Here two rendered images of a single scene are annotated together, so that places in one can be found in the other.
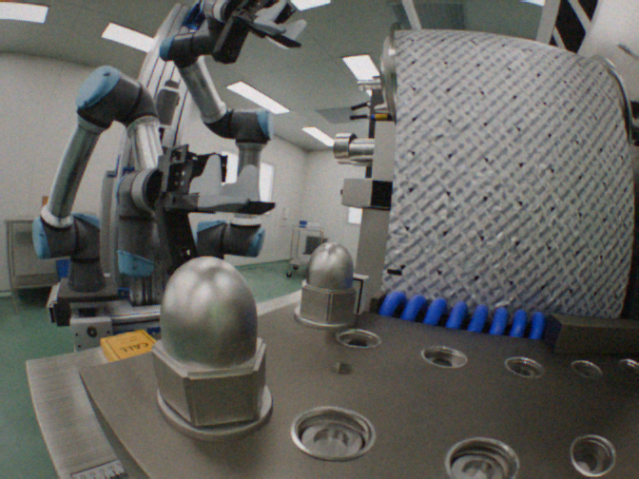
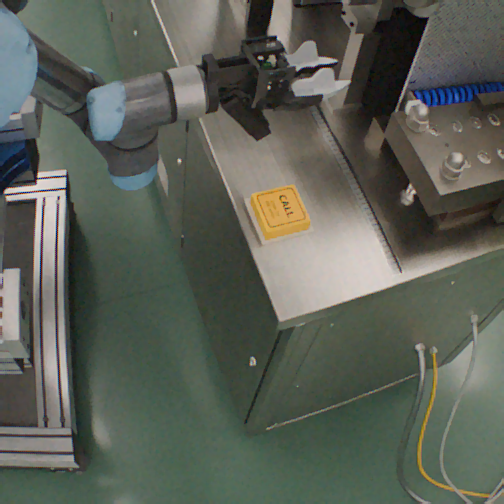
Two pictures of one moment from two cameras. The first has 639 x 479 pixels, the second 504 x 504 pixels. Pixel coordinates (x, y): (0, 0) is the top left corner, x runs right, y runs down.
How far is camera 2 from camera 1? 96 cm
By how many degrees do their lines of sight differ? 71
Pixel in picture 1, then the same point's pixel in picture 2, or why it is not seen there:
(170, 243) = (262, 123)
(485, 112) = (465, 25)
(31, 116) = not seen: outside the picture
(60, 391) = (320, 279)
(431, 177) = (433, 51)
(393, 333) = (436, 119)
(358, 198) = (366, 30)
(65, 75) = not seen: outside the picture
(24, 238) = not seen: outside the picture
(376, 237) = (371, 42)
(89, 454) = (377, 262)
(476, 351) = (459, 118)
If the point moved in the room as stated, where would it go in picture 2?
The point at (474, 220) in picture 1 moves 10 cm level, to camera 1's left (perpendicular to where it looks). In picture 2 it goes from (446, 61) to (417, 86)
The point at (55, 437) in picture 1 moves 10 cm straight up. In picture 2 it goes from (367, 283) to (385, 250)
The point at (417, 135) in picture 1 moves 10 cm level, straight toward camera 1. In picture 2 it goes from (433, 37) to (474, 82)
